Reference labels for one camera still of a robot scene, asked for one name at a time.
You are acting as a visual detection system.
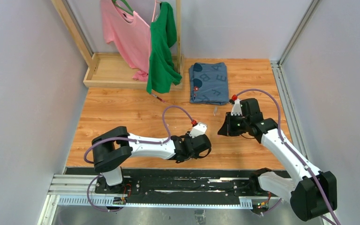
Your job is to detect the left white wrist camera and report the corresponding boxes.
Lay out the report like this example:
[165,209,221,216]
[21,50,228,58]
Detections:
[189,122,208,138]

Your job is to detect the clear pen cap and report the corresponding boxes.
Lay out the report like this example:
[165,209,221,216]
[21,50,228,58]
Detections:
[213,106,218,116]

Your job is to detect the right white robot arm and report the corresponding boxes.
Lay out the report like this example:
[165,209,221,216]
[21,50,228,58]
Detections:
[218,96,338,221]

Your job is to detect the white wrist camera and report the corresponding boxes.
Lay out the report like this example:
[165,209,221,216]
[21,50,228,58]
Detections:
[189,122,208,138]
[231,99,243,116]

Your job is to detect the folded blue t-shirt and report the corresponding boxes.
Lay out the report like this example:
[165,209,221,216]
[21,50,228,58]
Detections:
[189,62,229,105]

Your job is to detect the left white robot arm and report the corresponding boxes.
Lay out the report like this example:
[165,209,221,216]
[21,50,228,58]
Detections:
[88,126,211,186]

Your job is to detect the red pen near rack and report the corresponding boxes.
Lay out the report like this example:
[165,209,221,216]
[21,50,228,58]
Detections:
[151,93,165,103]

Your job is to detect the wooden clothes rack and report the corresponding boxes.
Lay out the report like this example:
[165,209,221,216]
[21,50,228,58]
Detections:
[53,0,183,91]

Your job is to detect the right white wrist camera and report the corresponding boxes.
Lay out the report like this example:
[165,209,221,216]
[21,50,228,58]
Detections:
[231,99,243,116]

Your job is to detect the pink t-shirt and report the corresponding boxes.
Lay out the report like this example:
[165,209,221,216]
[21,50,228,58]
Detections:
[100,0,151,82]

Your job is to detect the green clothes hanger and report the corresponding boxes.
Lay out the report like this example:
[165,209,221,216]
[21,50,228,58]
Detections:
[112,0,134,15]

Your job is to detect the green t-shirt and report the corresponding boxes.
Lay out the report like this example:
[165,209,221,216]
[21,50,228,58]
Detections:
[146,2,182,94]

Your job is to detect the aluminium frame rail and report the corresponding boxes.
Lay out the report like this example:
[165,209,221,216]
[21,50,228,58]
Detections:
[37,173,336,225]

